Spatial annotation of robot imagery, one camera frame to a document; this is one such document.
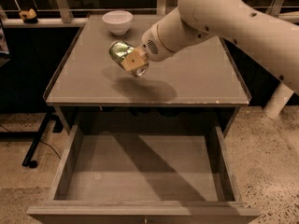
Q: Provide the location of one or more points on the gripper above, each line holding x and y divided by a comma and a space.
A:
153, 44

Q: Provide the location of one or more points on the green soda can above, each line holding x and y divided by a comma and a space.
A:
118, 51

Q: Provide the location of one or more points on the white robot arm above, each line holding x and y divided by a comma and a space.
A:
271, 42

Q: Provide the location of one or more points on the grey drawer cabinet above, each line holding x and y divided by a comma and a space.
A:
202, 75

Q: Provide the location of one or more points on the open grey top drawer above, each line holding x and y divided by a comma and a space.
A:
147, 169

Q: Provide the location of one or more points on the white ceramic bowl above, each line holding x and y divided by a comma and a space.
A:
118, 22

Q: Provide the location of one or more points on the small yellow black toy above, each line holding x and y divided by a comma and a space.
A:
28, 16

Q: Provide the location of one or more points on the black metal stand leg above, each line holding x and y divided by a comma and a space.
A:
36, 136

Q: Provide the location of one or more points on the white window rail frame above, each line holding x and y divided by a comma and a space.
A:
62, 14

